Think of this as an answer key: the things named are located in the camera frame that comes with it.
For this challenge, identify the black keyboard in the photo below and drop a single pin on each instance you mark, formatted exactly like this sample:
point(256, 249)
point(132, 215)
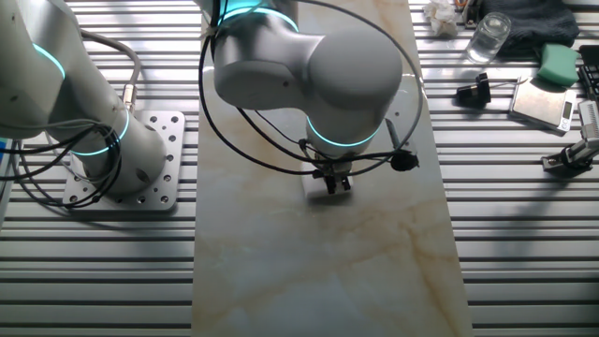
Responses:
point(590, 75)

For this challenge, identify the marble pattern slab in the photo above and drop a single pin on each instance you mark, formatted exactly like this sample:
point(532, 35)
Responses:
point(304, 271)

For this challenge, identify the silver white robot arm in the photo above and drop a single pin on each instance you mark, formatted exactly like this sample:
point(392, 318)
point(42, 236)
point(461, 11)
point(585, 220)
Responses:
point(346, 79)

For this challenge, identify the wrist camera on grey bracket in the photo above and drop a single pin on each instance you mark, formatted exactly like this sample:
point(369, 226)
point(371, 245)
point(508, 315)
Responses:
point(403, 159)

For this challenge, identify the crumpled white tissue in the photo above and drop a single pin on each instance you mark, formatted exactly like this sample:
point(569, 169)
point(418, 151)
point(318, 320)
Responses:
point(440, 16)

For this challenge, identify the white sponge block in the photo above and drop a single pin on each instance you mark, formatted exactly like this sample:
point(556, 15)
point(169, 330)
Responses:
point(313, 187)

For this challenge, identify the black knob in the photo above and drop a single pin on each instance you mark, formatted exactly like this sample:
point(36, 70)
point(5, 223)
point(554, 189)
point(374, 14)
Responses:
point(473, 91)

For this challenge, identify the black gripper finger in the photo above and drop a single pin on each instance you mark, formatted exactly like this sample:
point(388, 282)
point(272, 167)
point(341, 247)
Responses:
point(346, 183)
point(331, 186)

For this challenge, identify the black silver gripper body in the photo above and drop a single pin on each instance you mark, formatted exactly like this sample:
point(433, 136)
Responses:
point(334, 168)

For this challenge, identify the silver ribbed camera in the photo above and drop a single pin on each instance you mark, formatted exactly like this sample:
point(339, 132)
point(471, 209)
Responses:
point(589, 119)

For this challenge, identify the clear glass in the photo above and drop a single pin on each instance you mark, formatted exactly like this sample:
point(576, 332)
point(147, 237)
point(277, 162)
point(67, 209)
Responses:
point(489, 39)

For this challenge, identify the dark towel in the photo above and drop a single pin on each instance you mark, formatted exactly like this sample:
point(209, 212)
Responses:
point(533, 23)

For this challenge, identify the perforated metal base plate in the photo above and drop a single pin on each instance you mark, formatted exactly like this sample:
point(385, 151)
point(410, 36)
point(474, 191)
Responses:
point(170, 136)

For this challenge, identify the silver digital scale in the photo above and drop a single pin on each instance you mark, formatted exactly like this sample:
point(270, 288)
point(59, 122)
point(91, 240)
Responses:
point(540, 105)

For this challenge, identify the green sponge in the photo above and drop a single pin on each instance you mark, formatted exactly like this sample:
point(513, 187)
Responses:
point(558, 64)

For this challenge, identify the black camera stand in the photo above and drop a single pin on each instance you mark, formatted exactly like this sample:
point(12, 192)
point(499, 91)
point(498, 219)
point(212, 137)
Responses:
point(568, 159)

